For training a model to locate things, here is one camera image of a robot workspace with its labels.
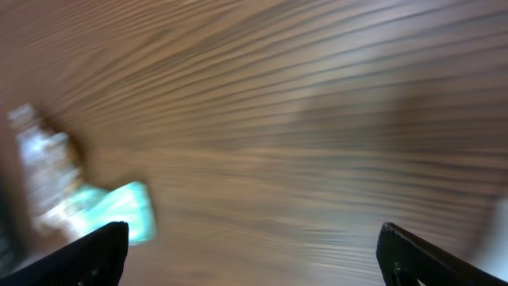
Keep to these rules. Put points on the mint green wipes packet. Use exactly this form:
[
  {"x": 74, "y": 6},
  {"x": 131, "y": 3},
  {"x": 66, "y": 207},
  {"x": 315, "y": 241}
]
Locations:
[{"x": 93, "y": 207}]

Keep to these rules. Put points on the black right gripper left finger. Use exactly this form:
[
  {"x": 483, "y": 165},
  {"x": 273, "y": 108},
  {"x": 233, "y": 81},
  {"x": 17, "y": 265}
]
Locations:
[{"x": 96, "y": 259}]

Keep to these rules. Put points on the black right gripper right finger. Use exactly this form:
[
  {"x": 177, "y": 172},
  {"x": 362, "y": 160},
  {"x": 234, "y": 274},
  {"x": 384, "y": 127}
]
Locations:
[{"x": 408, "y": 260}]

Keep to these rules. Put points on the brown clear snack bag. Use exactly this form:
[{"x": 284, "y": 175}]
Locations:
[{"x": 53, "y": 173}]

